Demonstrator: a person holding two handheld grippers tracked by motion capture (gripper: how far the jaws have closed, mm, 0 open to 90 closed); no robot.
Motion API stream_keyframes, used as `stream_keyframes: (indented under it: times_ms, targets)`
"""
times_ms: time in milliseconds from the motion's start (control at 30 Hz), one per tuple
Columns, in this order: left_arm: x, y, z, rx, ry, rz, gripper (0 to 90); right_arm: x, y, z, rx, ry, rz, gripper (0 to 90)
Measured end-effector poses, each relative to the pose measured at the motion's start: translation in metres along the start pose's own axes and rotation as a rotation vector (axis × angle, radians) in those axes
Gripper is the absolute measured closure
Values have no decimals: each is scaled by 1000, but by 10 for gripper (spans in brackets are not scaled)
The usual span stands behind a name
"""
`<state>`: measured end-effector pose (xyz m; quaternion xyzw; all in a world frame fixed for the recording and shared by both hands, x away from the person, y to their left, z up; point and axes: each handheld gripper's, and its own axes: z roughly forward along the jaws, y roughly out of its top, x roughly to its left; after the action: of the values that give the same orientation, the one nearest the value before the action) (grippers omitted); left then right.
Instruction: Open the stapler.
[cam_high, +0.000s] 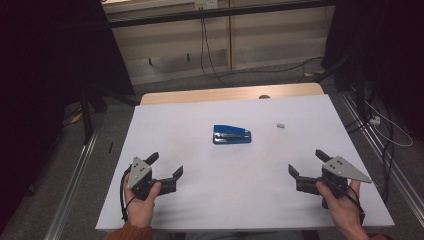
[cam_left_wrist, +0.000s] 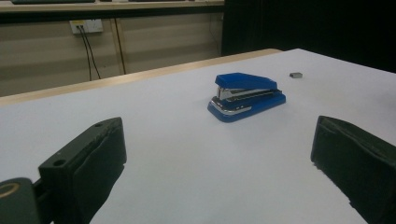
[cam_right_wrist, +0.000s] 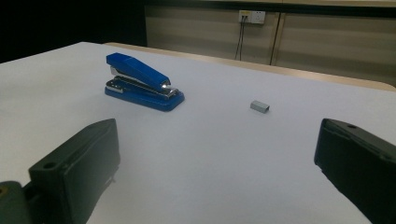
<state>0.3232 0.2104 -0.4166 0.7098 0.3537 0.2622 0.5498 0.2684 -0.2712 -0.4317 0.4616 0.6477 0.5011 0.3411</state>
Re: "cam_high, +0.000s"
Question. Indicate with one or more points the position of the small black stick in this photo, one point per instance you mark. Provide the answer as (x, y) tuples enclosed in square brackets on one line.
[(110, 147)]

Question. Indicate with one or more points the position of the blue stapler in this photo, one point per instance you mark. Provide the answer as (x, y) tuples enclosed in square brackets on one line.
[(231, 137)]

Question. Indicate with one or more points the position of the light wooden table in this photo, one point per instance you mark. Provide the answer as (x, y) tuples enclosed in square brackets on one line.
[(200, 95)]

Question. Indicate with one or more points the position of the white table board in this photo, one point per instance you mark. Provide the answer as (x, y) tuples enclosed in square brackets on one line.
[(233, 186)]

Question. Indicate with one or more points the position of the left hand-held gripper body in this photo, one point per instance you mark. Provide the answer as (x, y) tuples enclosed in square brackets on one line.
[(139, 173)]

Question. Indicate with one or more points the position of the small grey staple block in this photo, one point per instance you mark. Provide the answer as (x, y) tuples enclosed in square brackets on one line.
[(280, 125)]

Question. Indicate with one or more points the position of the white power plug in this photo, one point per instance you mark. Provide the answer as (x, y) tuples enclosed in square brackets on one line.
[(375, 120)]

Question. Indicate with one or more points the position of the dark round table grommet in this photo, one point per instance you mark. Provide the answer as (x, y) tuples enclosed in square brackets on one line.
[(264, 97)]

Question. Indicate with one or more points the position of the black metal stand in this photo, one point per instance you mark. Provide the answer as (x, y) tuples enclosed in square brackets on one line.
[(87, 123), (358, 90)]

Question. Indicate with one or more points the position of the dark curtain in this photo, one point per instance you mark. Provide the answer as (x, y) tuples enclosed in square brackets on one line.
[(50, 66), (390, 50)]

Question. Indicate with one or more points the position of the person's grey lap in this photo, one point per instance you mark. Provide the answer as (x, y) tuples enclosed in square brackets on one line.
[(243, 236)]

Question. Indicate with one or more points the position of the person's right hand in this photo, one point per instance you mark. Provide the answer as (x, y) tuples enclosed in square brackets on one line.
[(345, 211)]

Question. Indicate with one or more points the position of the person's left hand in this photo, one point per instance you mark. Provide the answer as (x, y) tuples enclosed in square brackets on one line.
[(141, 211)]

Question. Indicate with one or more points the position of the white wall socket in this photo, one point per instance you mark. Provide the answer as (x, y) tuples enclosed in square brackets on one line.
[(206, 4)]

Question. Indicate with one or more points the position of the aluminium floor rail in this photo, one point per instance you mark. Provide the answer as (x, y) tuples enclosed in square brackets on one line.
[(383, 156), (68, 193)]

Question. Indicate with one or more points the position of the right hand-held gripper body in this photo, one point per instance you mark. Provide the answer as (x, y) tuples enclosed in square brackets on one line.
[(340, 170)]

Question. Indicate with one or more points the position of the black horizontal bar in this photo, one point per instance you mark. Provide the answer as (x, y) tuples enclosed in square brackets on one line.
[(216, 13)]

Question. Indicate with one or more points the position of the yellow floor tape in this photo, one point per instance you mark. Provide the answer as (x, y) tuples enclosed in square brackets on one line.
[(316, 72), (76, 118)]

